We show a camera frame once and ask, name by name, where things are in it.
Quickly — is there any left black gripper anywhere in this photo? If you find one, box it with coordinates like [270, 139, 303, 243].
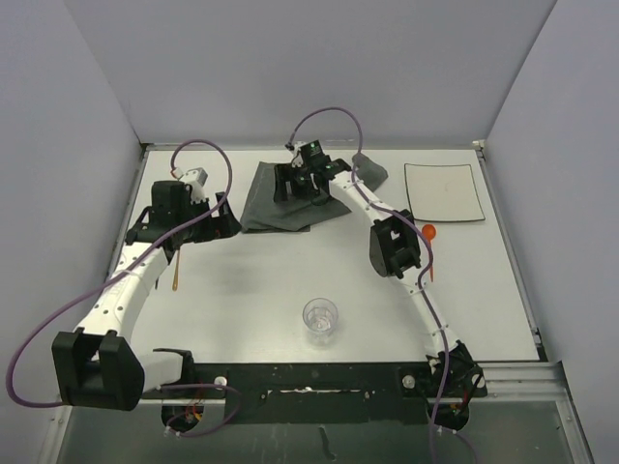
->
[176, 192, 241, 244]

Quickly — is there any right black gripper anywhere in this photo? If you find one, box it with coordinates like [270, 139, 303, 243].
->
[276, 162, 319, 203]

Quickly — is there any grey cloth placemat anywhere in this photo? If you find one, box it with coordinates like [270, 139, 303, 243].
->
[239, 152, 391, 235]

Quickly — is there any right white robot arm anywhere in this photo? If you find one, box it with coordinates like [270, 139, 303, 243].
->
[274, 140, 485, 395]

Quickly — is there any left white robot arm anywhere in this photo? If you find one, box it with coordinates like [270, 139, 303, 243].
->
[51, 181, 241, 411]

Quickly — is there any clear plastic cup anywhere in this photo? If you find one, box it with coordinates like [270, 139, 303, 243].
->
[302, 298, 339, 346]

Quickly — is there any orange plastic spoon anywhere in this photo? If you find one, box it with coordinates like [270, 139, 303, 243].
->
[422, 223, 437, 282]

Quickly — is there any white square plate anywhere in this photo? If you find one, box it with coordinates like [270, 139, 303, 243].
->
[404, 163, 486, 222]

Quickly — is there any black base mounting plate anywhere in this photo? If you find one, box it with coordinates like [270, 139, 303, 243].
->
[143, 359, 487, 432]

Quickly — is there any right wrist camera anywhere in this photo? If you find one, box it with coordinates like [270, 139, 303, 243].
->
[284, 141, 304, 153]

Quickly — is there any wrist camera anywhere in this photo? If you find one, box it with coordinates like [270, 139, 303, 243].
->
[284, 141, 304, 153]
[170, 167, 208, 188]

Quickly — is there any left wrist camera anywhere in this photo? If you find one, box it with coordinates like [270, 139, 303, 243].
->
[170, 167, 208, 188]

